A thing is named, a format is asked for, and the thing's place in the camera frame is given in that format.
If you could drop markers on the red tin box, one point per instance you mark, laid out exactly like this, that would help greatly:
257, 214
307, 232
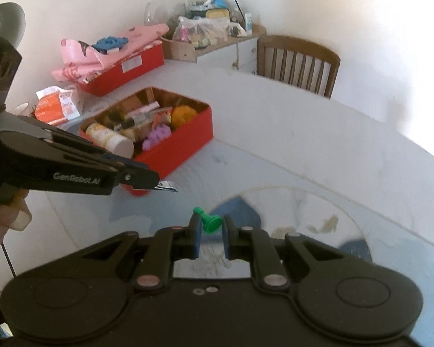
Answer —
181, 144

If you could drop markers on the wooden chair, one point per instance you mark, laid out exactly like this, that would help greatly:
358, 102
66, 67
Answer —
296, 45

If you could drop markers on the person's left hand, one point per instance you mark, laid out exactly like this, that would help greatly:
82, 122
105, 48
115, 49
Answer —
7, 222

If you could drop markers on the teal box with yellow lid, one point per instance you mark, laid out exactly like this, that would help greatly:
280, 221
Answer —
217, 13

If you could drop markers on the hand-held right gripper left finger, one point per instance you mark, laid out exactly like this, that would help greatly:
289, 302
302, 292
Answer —
195, 236

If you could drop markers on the silver nail clipper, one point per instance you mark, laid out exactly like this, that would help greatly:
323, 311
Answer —
166, 186

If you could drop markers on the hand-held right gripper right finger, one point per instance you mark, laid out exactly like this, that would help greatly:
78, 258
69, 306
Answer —
227, 239

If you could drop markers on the purple spiky toy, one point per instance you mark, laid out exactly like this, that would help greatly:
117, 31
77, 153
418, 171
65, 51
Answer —
159, 133

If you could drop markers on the white yellow bottle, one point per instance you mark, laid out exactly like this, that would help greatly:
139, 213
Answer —
108, 139

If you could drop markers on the red cardboard box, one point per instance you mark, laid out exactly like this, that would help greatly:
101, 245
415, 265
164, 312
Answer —
130, 68

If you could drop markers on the grey round lamp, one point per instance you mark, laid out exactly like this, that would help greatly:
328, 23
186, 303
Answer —
7, 16

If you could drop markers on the blue cloth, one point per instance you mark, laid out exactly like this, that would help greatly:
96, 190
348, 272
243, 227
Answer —
108, 43

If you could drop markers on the glass bowl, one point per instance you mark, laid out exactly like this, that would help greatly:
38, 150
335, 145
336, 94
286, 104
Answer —
153, 14

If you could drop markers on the pink tube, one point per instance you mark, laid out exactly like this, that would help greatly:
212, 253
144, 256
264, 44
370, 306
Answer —
144, 109

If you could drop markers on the small white carton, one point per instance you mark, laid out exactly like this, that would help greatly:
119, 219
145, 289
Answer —
248, 21

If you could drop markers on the black stick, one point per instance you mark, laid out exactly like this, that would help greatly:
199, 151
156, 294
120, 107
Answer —
238, 7

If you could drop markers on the orange fruit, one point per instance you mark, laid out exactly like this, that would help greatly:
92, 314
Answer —
182, 115

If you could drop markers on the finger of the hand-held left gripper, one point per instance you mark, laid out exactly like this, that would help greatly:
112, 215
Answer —
137, 179
128, 161

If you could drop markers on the wooden white sideboard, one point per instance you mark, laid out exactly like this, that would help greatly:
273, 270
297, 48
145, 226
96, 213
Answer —
244, 52

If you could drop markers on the clear plastic bag of items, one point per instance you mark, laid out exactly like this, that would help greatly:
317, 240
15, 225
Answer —
199, 30

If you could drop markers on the orange white packet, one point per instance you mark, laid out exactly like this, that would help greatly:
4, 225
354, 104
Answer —
54, 108

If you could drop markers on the green toy pawn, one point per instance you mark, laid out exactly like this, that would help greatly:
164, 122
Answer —
209, 222

